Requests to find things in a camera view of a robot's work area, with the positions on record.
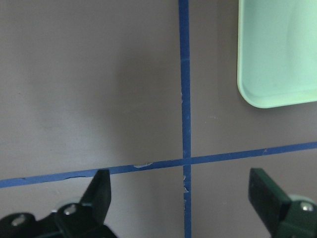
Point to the light green tray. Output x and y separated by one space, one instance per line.
277 52

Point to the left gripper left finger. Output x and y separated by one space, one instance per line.
98 196

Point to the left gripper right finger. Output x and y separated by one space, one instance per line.
269 201

